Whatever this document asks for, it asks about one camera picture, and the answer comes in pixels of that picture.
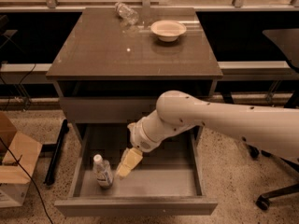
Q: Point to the open grey drawer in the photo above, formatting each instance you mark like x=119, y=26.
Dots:
x=167, y=182

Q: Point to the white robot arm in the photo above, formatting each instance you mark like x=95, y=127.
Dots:
x=271, y=129

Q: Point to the black table leg left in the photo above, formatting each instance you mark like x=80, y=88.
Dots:
x=55, y=150

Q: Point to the grey drawer cabinet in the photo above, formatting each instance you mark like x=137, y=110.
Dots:
x=102, y=58

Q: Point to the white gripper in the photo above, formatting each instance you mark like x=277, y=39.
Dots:
x=139, y=138

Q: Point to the blue plastic bottle white cap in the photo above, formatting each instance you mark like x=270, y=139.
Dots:
x=102, y=171

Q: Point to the clear crumpled plastic bottle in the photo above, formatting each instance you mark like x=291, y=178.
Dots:
x=127, y=13

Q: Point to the closed grey upper drawer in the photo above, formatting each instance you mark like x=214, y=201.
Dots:
x=106, y=110

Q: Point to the white paper bowl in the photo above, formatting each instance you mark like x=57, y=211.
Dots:
x=168, y=31

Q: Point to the cardboard box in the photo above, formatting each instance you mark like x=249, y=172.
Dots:
x=21, y=153

